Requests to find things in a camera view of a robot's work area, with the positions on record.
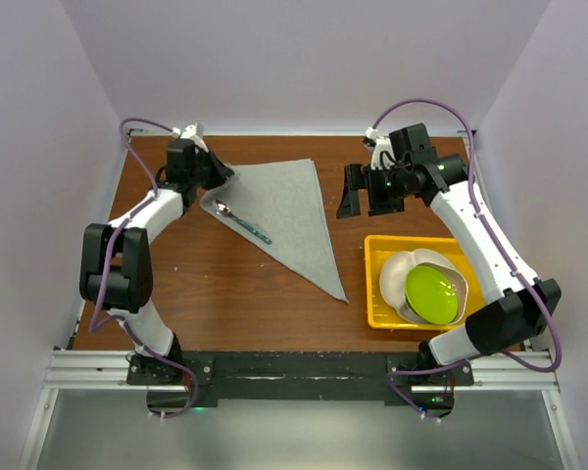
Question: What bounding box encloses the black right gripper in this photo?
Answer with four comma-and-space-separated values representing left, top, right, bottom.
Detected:
337, 163, 411, 218

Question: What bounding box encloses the spoon with teal handle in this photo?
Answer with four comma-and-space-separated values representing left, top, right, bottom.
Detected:
214, 200, 272, 245

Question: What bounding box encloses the grey cloth napkin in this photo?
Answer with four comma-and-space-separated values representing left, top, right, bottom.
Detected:
200, 159, 348, 303

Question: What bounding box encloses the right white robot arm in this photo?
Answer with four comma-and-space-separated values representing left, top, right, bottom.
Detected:
336, 123, 562, 385

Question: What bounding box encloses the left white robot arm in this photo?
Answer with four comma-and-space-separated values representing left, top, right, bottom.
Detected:
79, 135, 234, 384

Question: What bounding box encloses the beige shell-shaped plate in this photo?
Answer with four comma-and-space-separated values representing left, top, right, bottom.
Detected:
379, 249, 468, 327

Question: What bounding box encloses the lime green bowl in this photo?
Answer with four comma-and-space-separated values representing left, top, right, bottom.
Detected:
405, 264, 459, 325

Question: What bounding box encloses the yellow plastic tray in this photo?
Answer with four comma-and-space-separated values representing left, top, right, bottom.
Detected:
363, 234, 491, 332

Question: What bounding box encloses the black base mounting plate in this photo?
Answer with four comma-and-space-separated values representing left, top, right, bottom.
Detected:
126, 352, 474, 416

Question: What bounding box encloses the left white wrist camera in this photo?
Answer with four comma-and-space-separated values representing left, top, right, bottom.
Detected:
171, 122, 208, 151

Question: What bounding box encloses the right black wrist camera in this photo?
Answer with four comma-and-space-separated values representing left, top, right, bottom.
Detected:
363, 123, 433, 165

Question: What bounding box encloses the aluminium frame rail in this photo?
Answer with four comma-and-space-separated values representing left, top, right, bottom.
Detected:
42, 351, 559, 391

